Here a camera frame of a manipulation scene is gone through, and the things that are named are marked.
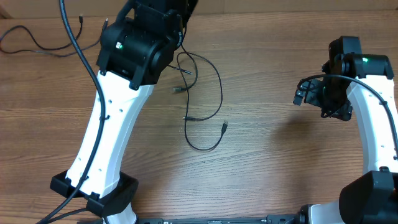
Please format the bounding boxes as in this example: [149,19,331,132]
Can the black usb cable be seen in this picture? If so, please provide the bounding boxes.
[176,51,229,152]
[0,14,109,58]
[167,27,200,93]

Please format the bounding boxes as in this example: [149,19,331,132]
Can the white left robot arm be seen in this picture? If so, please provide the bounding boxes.
[50,0,196,223]

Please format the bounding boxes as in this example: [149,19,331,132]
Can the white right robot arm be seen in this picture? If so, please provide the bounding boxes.
[286,36,397,223]

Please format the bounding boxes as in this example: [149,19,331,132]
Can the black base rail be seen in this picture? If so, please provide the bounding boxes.
[77,203,343,224]

